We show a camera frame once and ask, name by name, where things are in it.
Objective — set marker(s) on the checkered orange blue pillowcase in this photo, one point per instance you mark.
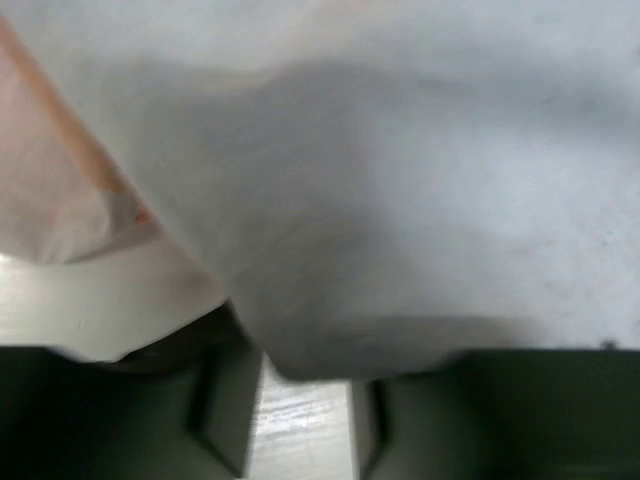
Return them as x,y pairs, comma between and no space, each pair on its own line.
61,196

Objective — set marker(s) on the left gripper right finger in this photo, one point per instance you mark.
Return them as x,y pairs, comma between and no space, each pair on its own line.
503,414

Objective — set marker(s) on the white pillow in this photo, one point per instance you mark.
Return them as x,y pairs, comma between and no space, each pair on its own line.
377,185

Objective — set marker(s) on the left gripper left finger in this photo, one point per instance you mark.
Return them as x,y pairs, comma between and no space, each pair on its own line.
180,408

